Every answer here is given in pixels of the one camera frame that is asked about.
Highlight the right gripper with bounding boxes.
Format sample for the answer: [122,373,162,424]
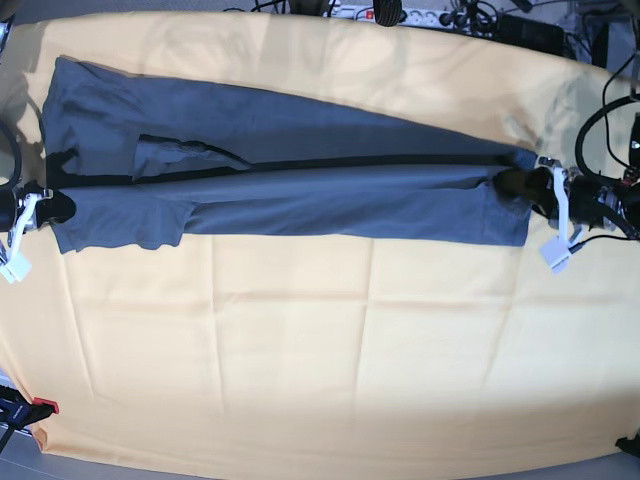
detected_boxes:
[1,187,77,262]

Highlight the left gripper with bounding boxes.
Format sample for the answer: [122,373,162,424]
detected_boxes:
[493,157,608,245]

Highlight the blue-grey T-shirt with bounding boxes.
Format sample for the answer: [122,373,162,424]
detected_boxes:
[41,57,535,253]

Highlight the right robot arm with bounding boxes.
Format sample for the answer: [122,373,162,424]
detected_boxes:
[1,15,78,232]

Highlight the black power adapter brick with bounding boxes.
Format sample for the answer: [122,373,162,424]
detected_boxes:
[494,15,565,56]

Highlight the blue and red clamp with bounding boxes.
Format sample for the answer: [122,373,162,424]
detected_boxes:
[1,386,59,450]

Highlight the white power strip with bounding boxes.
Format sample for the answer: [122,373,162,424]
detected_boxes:
[330,1,453,29]

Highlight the yellow table cloth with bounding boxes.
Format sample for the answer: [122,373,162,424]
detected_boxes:
[1,12,639,479]

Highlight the black clamp at right edge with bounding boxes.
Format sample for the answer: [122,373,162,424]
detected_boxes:
[615,434,640,459]

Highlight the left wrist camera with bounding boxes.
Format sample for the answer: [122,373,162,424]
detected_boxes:
[539,237,572,274]

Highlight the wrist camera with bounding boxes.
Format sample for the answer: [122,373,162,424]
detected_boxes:
[1,253,32,284]
[539,237,572,274]

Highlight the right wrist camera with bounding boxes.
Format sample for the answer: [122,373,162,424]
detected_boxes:
[1,253,32,284]

